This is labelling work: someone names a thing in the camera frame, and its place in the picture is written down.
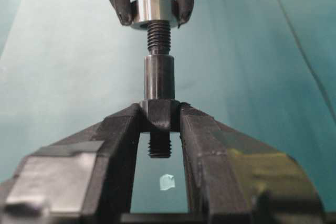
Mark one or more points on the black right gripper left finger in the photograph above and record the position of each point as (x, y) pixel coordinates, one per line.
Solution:
(84, 178)

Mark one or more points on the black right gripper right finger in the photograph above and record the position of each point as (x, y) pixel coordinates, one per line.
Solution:
(234, 178)

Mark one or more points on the dark threaded metal shaft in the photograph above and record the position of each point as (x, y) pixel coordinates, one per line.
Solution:
(159, 108)

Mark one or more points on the small white tape piece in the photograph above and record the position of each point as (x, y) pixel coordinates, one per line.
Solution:
(167, 181)

